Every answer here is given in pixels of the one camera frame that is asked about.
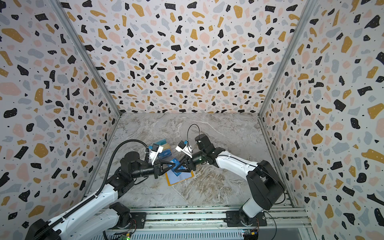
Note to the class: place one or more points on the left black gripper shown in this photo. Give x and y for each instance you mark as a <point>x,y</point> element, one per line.
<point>159,169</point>

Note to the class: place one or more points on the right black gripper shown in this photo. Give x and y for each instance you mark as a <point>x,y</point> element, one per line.
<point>189,161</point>

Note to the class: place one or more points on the yellow leather card holder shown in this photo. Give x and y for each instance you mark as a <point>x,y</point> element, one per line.
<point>179,179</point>

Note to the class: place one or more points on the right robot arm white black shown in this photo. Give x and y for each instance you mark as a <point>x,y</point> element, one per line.
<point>265,185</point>

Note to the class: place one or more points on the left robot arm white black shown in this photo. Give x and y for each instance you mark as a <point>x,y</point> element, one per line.
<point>101,210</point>

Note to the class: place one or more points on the blue VIP card in stand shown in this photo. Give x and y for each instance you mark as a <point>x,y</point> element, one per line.
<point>164,154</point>

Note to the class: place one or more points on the gold card in stand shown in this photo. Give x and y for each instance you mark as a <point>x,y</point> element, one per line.
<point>166,146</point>

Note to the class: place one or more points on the teal VIP card in stand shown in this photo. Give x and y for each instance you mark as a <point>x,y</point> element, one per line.
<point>159,143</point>

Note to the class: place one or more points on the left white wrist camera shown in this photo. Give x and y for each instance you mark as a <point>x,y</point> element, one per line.
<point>155,149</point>

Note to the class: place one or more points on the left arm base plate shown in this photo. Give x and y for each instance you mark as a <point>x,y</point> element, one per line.
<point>128,221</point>

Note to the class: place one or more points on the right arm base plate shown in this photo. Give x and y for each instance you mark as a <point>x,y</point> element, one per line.
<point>237,219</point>

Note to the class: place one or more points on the white perforated cable duct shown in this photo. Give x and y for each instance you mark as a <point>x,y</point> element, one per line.
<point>181,235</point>

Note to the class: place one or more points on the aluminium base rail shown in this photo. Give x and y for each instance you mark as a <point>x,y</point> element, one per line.
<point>212,218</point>

